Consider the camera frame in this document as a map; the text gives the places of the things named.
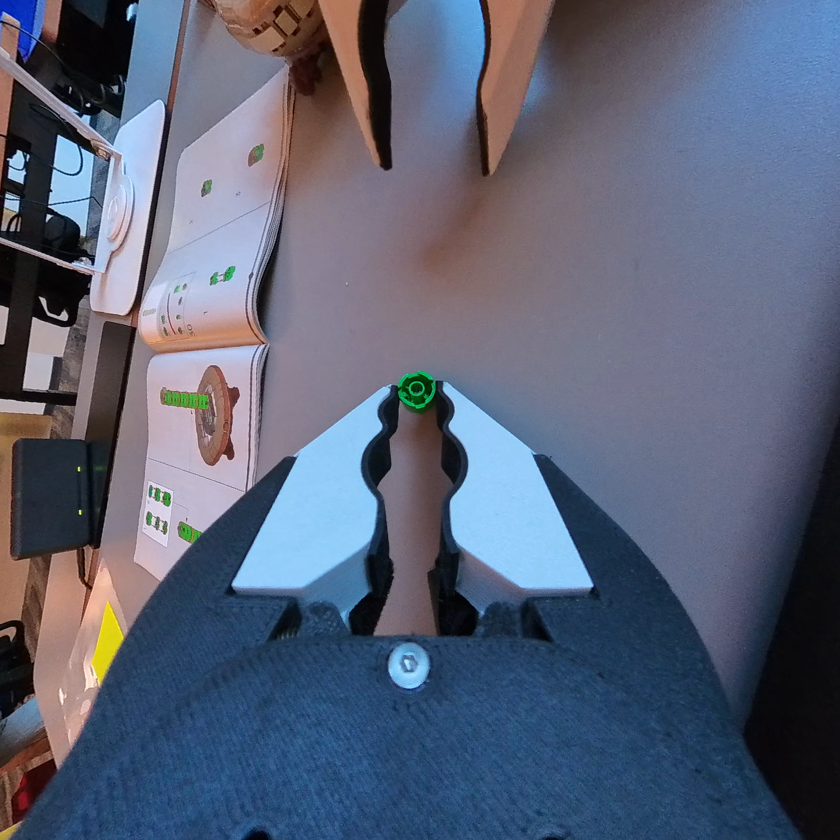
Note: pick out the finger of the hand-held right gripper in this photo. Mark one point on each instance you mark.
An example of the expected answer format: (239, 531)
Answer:
(518, 52)
(348, 52)

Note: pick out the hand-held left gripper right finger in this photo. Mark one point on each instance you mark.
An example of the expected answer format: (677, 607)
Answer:
(512, 518)

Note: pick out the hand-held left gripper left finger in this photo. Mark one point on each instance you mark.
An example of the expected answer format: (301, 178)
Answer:
(308, 518)

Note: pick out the green round brick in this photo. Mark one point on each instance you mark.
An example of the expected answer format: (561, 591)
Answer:
(416, 392)

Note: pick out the grey desk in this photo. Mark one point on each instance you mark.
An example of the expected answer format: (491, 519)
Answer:
(590, 295)

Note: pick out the brown brick pot model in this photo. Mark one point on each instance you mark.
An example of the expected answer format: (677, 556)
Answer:
(269, 26)

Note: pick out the open instruction booklet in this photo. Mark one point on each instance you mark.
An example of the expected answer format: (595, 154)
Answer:
(216, 197)

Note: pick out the clear sleeve with yellow card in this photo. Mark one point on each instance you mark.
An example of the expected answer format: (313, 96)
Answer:
(108, 643)

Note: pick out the wooden document stand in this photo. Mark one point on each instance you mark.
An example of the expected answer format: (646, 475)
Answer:
(131, 197)

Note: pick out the dark grey device box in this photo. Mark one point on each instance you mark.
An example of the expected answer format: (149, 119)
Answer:
(46, 499)

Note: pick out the person's black jacket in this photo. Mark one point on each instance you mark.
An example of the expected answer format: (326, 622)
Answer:
(807, 656)

